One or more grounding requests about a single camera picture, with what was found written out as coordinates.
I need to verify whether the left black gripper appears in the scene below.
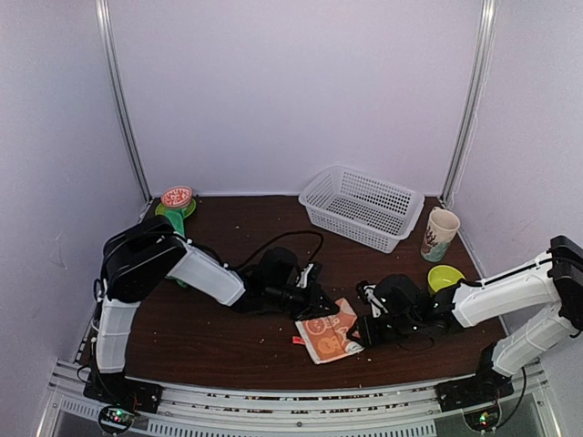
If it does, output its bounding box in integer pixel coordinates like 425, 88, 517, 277
265, 280, 340, 321

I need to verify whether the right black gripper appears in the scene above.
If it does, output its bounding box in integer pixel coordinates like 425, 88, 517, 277
347, 313, 420, 348

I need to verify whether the orange rabbit pattern towel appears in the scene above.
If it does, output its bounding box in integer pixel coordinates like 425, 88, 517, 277
291, 298, 364, 365

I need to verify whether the green microfiber towel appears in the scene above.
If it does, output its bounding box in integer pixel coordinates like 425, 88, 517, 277
163, 209, 195, 290

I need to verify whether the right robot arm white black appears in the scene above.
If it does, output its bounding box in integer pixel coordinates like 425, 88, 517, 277
346, 236, 582, 402

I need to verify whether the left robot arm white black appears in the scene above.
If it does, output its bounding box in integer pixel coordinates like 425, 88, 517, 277
93, 216, 340, 404

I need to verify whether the lime green bowl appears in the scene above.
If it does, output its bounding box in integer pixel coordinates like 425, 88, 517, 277
427, 265, 465, 295

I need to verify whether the white plastic mesh basket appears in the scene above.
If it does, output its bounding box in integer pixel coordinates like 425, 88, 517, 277
298, 166, 424, 254

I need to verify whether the ceramic mug floral pattern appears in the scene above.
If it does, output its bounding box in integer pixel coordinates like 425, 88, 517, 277
420, 207, 461, 262

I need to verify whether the red patterned small bowl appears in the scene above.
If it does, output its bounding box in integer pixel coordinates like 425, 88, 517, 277
161, 186, 194, 210

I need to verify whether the green saucer plate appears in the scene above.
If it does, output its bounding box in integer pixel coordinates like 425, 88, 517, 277
155, 198, 197, 223

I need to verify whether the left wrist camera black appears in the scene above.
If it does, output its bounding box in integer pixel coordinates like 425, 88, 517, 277
295, 262, 322, 289

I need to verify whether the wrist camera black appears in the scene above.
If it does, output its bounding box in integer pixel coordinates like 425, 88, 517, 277
356, 280, 386, 319
295, 262, 322, 289

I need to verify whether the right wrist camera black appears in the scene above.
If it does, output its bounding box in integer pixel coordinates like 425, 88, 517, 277
356, 280, 386, 319

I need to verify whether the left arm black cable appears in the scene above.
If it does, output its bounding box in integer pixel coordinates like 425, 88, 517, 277
93, 230, 325, 301

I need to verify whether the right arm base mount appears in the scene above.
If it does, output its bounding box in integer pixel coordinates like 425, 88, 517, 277
435, 376, 514, 433

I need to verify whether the aluminium front rail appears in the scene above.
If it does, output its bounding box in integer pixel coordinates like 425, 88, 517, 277
33, 361, 566, 436

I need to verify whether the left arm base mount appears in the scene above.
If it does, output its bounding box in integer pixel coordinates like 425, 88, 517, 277
83, 380, 162, 436

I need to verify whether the right aluminium frame post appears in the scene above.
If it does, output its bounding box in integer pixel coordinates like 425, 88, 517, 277
441, 0, 498, 208

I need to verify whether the aluminium frame post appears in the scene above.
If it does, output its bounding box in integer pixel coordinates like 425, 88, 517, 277
441, 0, 498, 208
95, 0, 153, 203

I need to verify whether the left aluminium frame post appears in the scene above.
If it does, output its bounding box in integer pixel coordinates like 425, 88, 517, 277
95, 0, 153, 203

